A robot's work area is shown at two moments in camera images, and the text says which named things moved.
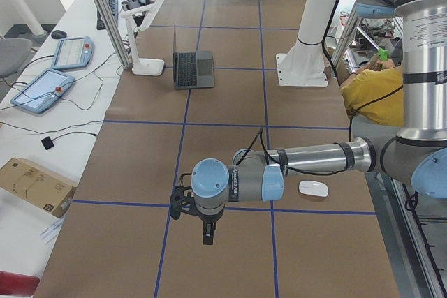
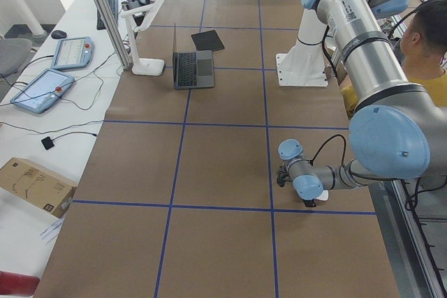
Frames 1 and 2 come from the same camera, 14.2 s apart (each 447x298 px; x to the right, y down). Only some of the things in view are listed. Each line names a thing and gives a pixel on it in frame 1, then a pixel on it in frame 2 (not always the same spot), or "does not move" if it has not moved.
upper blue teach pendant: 73,53 does not move
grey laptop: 192,69 does not move
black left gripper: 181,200 to 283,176
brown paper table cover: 218,35 does not move
